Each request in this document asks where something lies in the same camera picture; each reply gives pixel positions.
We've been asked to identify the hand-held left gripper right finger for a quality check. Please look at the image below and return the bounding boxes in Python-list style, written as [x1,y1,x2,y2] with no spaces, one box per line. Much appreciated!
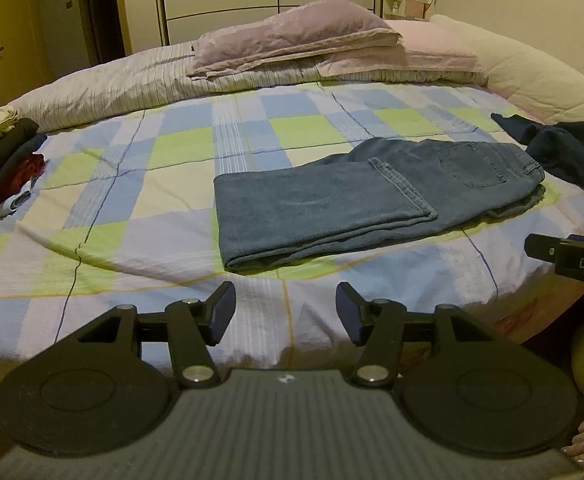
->
[336,281,497,388]

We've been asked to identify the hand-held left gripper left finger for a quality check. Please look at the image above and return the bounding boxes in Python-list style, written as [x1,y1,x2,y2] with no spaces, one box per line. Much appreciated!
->
[72,281,237,389]

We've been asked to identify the navy sweater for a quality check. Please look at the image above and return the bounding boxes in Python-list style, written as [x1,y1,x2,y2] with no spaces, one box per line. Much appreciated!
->
[490,112,584,196]

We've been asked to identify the blue jeans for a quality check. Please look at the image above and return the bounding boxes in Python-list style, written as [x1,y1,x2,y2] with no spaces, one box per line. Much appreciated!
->
[213,137,546,273]

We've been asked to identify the stack of folded clothes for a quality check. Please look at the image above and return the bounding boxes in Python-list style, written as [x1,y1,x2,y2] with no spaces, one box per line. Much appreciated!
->
[0,107,48,223]

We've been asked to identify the round bed with checkered sheet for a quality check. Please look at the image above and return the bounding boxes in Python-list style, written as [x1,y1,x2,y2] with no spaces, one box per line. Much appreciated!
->
[0,77,584,411]

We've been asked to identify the cream padded headboard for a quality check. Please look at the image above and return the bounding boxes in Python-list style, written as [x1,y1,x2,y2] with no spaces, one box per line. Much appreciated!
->
[429,14,584,126]

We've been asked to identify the pink pillow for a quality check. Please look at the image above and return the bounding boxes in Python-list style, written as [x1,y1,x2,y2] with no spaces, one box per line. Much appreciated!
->
[317,19,487,85]

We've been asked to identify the white striped pillow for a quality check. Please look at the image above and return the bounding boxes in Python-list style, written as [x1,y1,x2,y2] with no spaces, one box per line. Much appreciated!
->
[7,42,323,131]

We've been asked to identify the mauve pillow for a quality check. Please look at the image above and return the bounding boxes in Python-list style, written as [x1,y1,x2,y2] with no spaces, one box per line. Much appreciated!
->
[187,0,403,78]

